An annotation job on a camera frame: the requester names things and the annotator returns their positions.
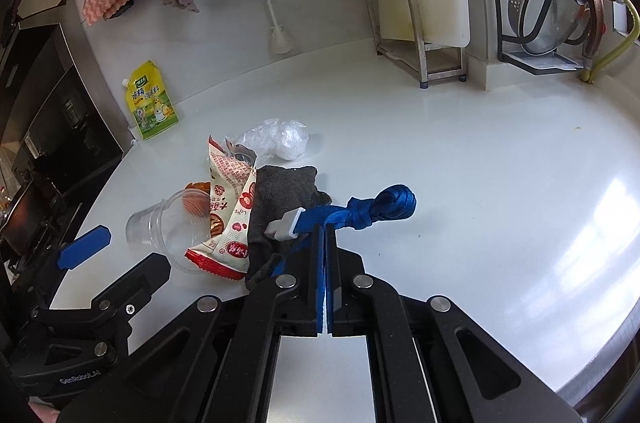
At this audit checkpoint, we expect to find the orange snack wrapper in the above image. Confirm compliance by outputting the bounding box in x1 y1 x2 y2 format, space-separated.
182 181 214 218

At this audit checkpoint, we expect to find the blue lanyard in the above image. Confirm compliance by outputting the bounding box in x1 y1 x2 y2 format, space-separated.
264 184 417 280

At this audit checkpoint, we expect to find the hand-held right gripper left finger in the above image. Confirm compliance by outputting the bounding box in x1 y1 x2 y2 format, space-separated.
117 223 327 423

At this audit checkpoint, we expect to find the clear plastic cup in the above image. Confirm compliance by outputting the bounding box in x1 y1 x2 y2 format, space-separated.
125 189 217 275

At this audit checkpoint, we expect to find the person's left hand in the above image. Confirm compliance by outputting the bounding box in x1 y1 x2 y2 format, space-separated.
27 398 63 423

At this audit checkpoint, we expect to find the white bottle brush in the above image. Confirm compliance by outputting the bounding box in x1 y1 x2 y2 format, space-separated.
251 0 293 56

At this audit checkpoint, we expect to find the black wire lid rack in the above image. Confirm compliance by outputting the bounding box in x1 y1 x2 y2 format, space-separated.
487 0 609 76

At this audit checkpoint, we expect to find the metal cutting board rack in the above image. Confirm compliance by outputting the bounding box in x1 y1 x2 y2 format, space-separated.
363 0 469 90

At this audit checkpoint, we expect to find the dark grey cloth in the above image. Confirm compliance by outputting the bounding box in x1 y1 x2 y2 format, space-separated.
244 164 334 292

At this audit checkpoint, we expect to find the black stove unit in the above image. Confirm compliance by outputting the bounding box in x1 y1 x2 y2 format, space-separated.
0 0 126 286

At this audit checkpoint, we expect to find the gas valve with yellow hose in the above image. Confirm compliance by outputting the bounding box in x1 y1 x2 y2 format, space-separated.
579 0 640 84

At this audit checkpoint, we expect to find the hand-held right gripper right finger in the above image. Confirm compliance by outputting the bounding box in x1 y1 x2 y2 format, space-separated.
325 225 585 423

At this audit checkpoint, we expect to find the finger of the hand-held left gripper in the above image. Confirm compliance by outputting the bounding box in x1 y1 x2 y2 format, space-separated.
56 225 112 271
87 253 172 319

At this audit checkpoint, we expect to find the crumpled white plastic bag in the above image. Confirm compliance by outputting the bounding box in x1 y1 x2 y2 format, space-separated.
225 118 310 162

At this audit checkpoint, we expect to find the yellow seasoning pouch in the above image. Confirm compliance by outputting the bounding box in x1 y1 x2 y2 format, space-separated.
121 60 180 141

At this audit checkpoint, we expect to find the red white snack wrapper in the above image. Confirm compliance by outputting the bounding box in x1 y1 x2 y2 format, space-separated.
185 135 259 282

